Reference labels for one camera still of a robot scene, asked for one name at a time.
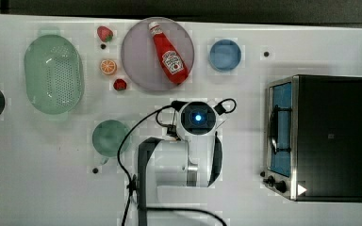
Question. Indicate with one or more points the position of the green mug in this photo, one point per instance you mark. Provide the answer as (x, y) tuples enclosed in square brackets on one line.
[(107, 139)]

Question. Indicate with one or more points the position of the blue bowl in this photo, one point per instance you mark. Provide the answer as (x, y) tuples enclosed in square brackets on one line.
[(224, 55)]

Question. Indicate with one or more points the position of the green perforated colander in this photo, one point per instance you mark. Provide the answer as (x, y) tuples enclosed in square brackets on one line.
[(54, 78)]

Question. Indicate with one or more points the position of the black toaster oven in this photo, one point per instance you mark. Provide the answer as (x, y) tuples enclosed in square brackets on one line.
[(314, 138)]

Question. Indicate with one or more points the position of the red strawberry with leaves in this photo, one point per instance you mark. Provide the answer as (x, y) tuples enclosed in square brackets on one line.
[(104, 34)]

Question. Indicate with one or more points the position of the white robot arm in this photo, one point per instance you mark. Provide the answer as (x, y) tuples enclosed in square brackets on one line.
[(193, 159)]

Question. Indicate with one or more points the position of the small red strawberry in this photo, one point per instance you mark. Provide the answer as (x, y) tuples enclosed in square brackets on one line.
[(119, 85)]

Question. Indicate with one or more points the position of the red ketchup bottle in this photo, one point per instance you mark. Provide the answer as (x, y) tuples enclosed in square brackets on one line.
[(171, 62)]

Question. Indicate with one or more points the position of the orange slice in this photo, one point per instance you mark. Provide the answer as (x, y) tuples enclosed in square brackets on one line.
[(108, 67)]

